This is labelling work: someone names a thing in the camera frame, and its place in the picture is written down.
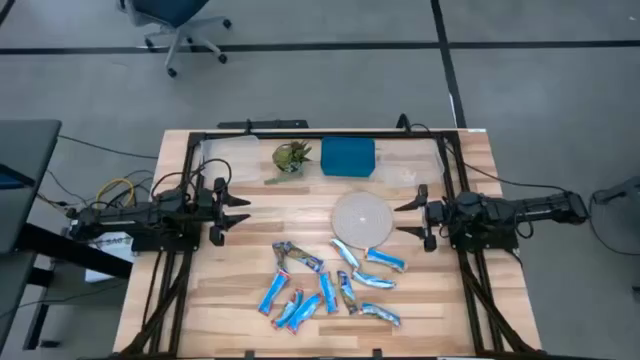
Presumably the black desk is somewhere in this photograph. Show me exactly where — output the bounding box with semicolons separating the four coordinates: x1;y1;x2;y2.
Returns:
0;118;135;351

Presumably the dark blue granola bar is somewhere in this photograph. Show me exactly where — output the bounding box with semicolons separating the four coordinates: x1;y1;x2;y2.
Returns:
272;241;294;274
336;269;360;317
285;243;326;274

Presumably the clear plastic container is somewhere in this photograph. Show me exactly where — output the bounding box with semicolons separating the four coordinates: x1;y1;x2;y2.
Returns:
374;138;445;189
198;134;262;185

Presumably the blue grey office chair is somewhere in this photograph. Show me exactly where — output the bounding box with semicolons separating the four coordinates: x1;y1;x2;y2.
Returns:
118;0;234;79

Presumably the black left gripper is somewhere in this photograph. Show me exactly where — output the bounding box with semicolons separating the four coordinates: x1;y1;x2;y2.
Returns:
196;176;252;248

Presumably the white box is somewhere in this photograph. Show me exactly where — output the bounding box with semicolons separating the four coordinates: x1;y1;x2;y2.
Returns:
83;230;136;284

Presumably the yellow cable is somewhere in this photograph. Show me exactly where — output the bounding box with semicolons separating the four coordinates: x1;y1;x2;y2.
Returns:
93;177;137;210

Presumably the potted green succulent plant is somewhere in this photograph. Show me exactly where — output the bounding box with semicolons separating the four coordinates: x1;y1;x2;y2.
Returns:
263;139;314;186

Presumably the black power cable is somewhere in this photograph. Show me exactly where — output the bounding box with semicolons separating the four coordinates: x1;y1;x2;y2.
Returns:
397;113;571;194

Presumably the grey stand foot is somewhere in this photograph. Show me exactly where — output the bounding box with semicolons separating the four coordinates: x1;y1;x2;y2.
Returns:
591;174;640;206

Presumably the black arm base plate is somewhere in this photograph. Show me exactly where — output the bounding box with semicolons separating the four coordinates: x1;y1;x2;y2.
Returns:
448;229;520;252
130;232;201;253

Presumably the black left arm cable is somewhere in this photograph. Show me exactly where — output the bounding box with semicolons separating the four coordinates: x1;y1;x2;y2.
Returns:
149;157;234;201

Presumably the blue plastic container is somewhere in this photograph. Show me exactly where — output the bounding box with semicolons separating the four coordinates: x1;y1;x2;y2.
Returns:
320;136;377;178

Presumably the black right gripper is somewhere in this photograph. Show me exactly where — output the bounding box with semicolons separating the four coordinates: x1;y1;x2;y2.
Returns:
393;184;452;253

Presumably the black mount bar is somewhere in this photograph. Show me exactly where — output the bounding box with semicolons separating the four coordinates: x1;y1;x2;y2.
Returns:
216;118;310;131

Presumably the blue orange-ended granola bar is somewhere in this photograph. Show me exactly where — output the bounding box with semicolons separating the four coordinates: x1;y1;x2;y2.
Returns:
351;269;398;291
364;247;408;274
329;237;362;271
359;302;403;328

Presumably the black floor cable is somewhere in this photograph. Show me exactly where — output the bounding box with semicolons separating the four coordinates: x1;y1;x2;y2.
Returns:
57;133;160;161
587;192;640;257

